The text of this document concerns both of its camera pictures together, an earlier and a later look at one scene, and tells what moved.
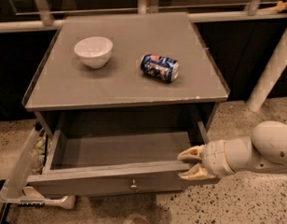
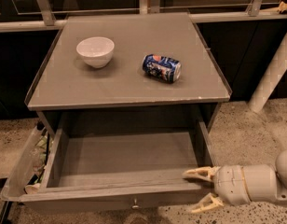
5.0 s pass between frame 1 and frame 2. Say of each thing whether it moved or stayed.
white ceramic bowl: stayed
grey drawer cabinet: stayed
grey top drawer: moved
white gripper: moved
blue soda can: stayed
